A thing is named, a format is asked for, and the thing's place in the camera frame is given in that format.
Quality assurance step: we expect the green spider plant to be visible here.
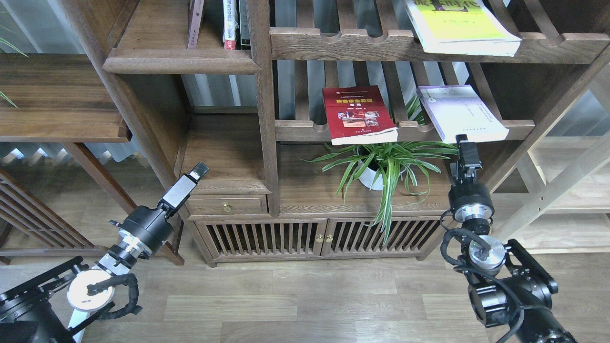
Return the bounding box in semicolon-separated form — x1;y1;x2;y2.
307;93;460;246

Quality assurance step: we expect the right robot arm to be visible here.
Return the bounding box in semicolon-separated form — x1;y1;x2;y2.
440;134;576;343

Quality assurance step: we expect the yellow green book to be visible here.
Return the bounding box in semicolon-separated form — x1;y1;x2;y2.
405;0;521;57

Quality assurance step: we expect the dark upright book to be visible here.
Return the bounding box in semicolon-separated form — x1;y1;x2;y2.
238;0;251;50

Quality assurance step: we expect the brass drawer knob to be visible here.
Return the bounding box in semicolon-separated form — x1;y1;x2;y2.
222;202;232;213

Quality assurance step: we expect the dark wooden bookshelf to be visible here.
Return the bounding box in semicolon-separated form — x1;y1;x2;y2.
59;0;609;266

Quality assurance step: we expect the white purple book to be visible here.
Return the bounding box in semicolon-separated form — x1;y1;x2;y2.
417;85;509;143

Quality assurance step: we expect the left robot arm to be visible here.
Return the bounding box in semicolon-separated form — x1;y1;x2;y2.
0;162;209;343

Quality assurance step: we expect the white plant pot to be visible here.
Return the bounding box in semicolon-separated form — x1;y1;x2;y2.
358;161;386;191

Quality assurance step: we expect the green plant leaves left edge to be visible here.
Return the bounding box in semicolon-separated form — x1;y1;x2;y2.
0;36;29;108

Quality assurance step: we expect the red white upright book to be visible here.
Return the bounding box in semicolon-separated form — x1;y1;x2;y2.
223;0;238;50

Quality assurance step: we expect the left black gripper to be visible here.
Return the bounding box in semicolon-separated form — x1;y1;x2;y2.
109;162;209;255

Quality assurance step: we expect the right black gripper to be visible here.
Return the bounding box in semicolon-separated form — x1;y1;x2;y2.
448;134;495;223

